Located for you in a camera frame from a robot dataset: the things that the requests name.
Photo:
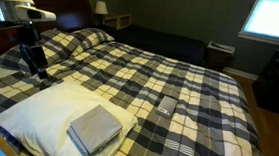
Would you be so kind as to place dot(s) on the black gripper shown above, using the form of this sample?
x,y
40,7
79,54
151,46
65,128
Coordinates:
x,y
27,37

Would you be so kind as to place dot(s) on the white pillow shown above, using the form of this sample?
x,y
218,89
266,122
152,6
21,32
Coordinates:
x,y
41,121

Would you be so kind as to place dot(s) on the grey pillow case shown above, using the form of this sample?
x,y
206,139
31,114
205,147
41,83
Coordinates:
x,y
93,130

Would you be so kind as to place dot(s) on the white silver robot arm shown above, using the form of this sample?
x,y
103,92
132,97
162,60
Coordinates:
x,y
17,19

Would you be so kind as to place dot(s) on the plaid pillow near headboard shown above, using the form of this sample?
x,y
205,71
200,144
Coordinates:
x,y
57,46

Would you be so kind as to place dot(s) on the dark wooden headboard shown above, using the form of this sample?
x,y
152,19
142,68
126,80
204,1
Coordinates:
x,y
71,15

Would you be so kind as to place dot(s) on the white shade table lamp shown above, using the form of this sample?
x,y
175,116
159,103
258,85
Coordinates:
x,y
100,11

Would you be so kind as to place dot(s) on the wooden crate shelf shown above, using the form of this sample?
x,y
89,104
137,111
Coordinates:
x,y
119,21

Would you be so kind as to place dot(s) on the dark low bench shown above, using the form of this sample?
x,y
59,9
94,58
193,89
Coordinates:
x,y
176,47

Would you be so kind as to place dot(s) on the small grey folded cloth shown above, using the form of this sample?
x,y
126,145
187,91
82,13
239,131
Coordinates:
x,y
167,106

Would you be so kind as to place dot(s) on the plaid checkered comforter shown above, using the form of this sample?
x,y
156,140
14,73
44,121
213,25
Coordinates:
x,y
112,99

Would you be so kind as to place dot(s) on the dark waste bin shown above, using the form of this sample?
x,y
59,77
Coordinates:
x,y
218,55

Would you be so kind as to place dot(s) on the bright window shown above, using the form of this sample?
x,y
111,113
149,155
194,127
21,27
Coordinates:
x,y
262,23

